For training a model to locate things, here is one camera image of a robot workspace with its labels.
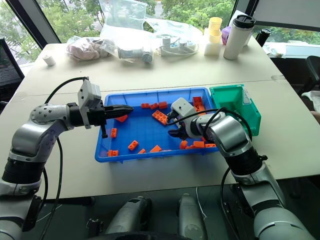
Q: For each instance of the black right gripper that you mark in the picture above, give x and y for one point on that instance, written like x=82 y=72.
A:
x=180 y=125

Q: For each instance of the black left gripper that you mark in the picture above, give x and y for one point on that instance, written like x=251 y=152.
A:
x=96 y=117

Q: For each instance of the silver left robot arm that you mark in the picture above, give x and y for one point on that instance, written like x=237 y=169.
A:
x=27 y=137

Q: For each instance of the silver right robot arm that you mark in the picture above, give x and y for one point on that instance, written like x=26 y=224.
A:
x=225 y=135

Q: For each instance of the blue plastic bin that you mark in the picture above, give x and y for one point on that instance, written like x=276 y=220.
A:
x=147 y=132

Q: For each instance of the green plastic bin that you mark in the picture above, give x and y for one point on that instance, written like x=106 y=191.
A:
x=230 y=102

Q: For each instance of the small orange building brick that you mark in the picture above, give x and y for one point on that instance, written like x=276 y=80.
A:
x=145 y=105
x=113 y=153
x=133 y=145
x=154 y=106
x=163 y=105
x=114 y=133

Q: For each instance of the large orange studded plate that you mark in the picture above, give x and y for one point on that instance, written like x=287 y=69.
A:
x=160 y=117

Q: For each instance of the round orange brick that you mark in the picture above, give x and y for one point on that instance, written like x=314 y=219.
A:
x=183 y=145

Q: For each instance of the flat orange brick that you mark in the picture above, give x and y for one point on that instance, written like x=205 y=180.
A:
x=191 y=147
x=210 y=145

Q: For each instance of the small orange wedge brick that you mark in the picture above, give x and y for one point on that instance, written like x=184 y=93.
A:
x=142 y=151

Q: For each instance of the grey white device in bag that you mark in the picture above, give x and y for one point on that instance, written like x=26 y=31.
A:
x=135 y=53

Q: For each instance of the bag with beige cloth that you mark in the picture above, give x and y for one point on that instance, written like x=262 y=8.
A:
x=85 y=50

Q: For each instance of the white power strip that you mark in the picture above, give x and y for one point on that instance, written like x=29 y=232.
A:
x=175 y=46

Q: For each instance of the small white cylinder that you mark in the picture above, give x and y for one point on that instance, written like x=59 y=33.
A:
x=49 y=60

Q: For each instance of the grey rounded robot leg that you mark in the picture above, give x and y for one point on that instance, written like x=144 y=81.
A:
x=130 y=215
x=190 y=217

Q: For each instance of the purple bag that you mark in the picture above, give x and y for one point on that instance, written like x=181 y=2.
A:
x=225 y=36

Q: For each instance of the large clear plastic bag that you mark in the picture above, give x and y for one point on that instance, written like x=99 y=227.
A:
x=125 y=17

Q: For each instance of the white tumbler black lid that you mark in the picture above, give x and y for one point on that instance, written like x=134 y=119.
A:
x=236 y=40

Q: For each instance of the stacked yellow cups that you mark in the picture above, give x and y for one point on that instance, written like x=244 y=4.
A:
x=215 y=27

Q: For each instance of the black mesh chair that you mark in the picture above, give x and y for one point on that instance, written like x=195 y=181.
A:
x=8 y=72

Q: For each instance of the black bottle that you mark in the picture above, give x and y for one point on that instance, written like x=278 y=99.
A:
x=263 y=36

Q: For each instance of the white cloth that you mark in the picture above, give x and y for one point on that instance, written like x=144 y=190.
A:
x=312 y=96

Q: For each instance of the black office chair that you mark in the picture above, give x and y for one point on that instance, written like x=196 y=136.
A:
x=311 y=72

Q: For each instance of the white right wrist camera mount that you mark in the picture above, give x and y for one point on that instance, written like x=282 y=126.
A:
x=183 y=108

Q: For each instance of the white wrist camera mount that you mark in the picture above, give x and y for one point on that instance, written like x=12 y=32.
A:
x=183 y=108
x=87 y=96

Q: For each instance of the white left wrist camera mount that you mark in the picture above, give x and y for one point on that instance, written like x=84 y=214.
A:
x=87 y=96

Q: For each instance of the dark window frame bar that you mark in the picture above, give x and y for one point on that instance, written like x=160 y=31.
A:
x=32 y=22

